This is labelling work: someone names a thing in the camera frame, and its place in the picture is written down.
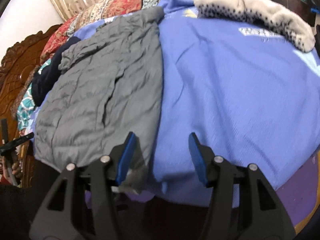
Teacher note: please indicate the carved wooden headboard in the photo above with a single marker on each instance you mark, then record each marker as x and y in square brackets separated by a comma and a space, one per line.
[17, 64]

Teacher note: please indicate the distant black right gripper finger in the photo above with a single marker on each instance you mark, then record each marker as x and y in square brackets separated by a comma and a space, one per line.
[11, 146]

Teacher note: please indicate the navy knit garment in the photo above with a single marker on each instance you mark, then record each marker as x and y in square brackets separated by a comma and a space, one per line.
[52, 73]

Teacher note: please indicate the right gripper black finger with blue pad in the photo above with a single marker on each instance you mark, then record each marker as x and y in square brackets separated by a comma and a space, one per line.
[80, 205]
[243, 204]

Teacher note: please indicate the teal white wavy pillow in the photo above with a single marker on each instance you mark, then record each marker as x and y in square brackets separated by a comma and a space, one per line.
[32, 98]

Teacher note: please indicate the grey puffer jacket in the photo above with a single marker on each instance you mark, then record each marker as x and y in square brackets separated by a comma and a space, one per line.
[111, 85]

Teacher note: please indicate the brown floral cloth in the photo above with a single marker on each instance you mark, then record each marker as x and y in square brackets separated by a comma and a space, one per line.
[22, 92]

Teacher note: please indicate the blue patterned bedsheet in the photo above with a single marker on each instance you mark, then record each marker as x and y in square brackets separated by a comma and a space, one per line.
[239, 86]

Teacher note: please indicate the white black fleece garment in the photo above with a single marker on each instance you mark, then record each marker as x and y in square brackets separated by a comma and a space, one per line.
[273, 15]

